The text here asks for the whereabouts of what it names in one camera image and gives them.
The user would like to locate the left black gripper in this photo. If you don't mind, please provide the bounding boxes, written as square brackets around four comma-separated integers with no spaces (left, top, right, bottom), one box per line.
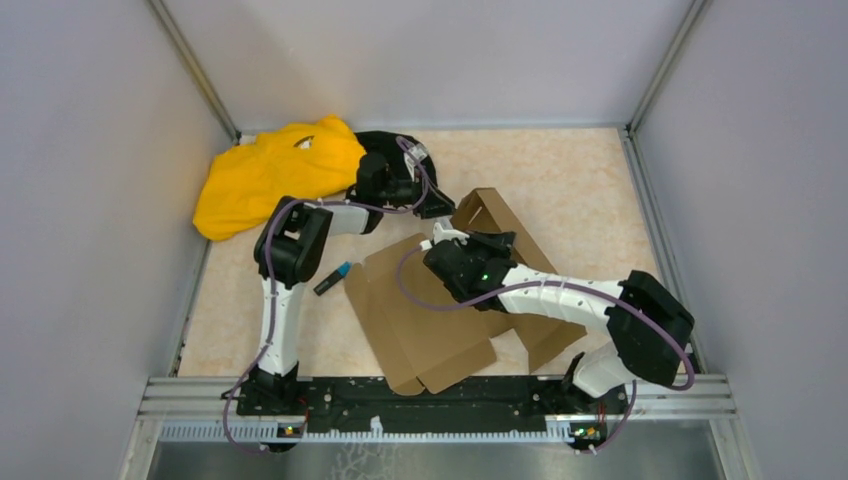
[378,165,458,219]

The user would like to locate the brown cardboard box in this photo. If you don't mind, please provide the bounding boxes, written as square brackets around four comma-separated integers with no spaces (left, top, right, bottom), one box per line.
[344,214,587,396]

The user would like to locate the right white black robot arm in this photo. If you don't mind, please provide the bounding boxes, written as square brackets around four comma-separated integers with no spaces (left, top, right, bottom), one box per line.
[418,230,695,412]

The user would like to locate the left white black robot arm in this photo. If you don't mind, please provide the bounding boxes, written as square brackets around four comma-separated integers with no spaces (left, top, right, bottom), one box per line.
[231,144,455,415]

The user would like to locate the black cloth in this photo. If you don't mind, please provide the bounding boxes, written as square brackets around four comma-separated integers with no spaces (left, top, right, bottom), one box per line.
[355,130,437,184]

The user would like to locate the black blue marker pen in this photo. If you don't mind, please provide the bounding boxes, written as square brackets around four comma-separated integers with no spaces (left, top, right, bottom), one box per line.
[313,262,352,296]

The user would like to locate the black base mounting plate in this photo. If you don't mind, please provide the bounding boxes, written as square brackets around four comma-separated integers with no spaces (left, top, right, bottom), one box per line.
[235,376,597,434]

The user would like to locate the yellow shirt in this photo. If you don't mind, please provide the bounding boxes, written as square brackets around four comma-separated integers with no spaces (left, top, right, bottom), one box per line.
[192,115,366,241]

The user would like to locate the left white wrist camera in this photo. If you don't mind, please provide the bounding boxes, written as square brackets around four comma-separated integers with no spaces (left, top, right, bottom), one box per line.
[403,143,428,177]

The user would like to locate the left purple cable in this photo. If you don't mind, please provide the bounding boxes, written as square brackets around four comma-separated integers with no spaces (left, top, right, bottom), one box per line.
[221,136,432,456]

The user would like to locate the purple cable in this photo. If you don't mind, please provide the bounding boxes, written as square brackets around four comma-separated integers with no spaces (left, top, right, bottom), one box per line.
[221,136,432,456]
[395,245,697,456]

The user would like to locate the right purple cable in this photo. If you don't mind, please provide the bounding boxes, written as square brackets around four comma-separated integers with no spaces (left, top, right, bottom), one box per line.
[395,245,697,456]

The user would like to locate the aluminium frame rail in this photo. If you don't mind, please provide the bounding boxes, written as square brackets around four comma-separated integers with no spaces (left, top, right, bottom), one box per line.
[137,374,737,447]

